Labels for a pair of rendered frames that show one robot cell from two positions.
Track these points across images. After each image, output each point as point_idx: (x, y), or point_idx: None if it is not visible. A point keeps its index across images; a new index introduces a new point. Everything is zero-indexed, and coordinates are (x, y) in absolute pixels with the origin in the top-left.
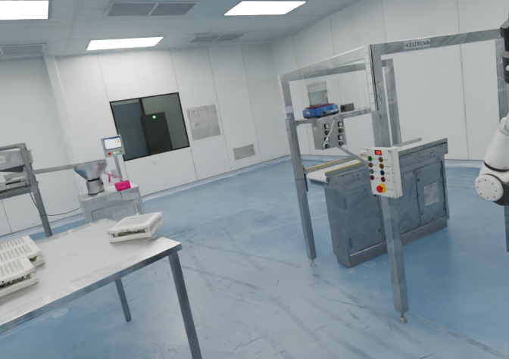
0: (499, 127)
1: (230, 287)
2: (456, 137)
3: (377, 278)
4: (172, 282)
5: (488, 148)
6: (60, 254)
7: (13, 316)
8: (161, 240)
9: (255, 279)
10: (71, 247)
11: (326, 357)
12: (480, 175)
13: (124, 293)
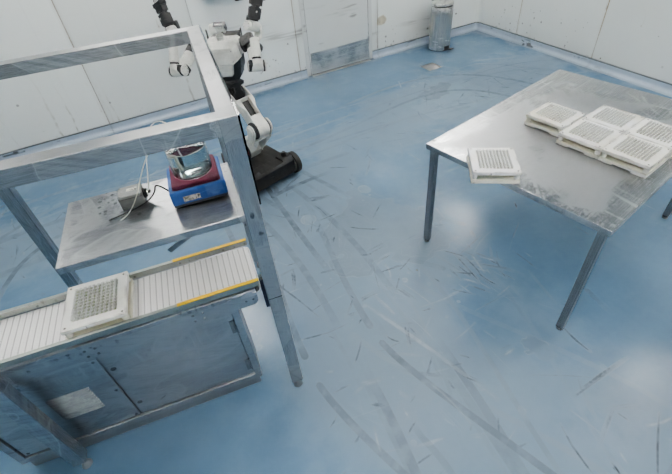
0: (258, 39)
1: (427, 363)
2: None
3: None
4: (547, 414)
5: (259, 50)
6: (556, 153)
7: (500, 104)
8: (448, 150)
9: (390, 371)
10: (559, 162)
11: (332, 245)
12: (262, 63)
13: (565, 303)
